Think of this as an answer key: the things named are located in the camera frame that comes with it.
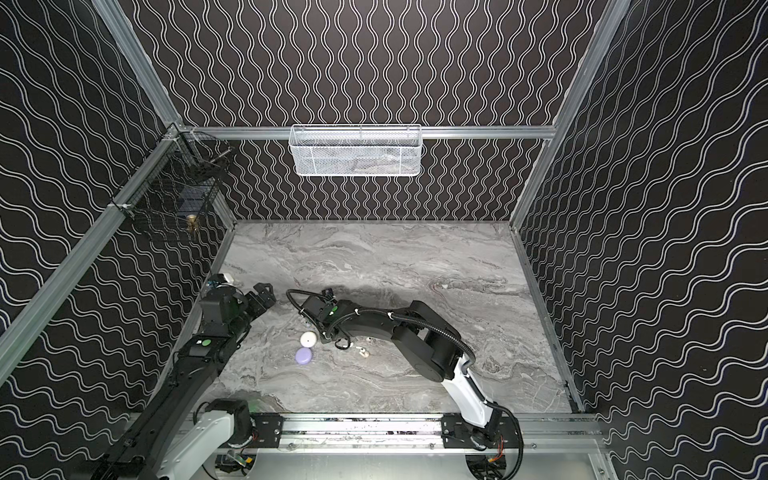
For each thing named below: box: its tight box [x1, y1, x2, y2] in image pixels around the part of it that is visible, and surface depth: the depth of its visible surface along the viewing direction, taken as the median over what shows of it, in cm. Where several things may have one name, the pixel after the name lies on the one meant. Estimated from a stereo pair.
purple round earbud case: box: [295, 347, 313, 365], surface depth 87 cm
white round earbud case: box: [300, 331, 317, 348], surface depth 91 cm
